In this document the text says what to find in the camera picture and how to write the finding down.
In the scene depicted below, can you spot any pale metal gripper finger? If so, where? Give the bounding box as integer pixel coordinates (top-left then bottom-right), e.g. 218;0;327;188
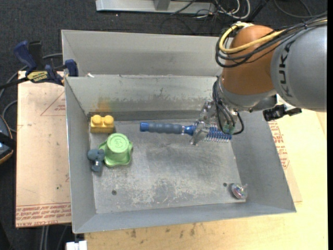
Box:
190;130;207;146
195;120;209;133

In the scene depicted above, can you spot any blue brush with grey handle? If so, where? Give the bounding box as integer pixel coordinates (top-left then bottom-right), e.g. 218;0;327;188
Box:
139;121;233;142

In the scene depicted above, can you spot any grey metal bin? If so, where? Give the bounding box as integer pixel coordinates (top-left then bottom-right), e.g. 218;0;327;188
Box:
61;29;297;234

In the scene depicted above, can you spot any green plastic cup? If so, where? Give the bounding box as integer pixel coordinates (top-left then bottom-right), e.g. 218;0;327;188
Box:
98;132;134;168

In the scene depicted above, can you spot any yellow toy brick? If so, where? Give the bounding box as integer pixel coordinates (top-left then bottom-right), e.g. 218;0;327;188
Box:
89;114;116;134

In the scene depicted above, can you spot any grey toy elephant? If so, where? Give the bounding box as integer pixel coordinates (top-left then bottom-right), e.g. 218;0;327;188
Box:
86;148;106;174

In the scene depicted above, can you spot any black cylinder on white bracket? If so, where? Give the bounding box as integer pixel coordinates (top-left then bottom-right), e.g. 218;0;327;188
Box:
262;94;303;122

